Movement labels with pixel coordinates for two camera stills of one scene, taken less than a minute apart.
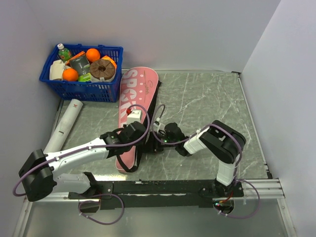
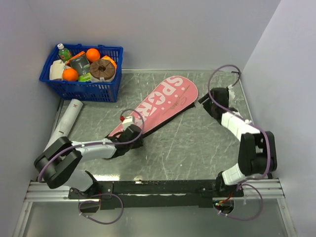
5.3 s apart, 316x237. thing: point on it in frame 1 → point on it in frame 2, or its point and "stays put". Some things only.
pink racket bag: (138, 88) → (177, 96)
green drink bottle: (64, 54) stays put
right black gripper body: (159, 147) → (209, 105)
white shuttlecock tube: (60, 133) stays put
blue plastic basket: (103, 91) stays put
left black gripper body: (129, 147) stays put
